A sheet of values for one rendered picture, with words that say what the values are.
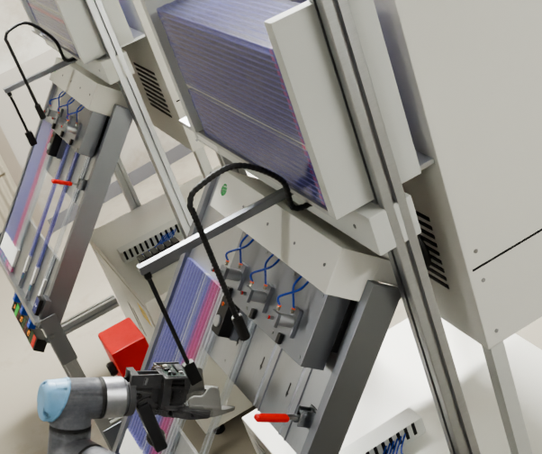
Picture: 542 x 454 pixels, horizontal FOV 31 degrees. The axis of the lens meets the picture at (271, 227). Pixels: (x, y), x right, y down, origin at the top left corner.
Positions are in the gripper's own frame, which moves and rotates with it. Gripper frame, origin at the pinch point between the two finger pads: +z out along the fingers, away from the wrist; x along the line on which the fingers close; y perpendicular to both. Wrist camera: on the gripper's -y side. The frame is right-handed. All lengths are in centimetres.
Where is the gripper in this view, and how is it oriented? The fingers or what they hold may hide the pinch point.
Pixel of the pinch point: (221, 401)
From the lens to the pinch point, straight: 190.7
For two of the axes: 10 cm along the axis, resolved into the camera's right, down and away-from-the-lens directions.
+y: 1.7, -9.5, -2.6
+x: -4.3, -3.1, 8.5
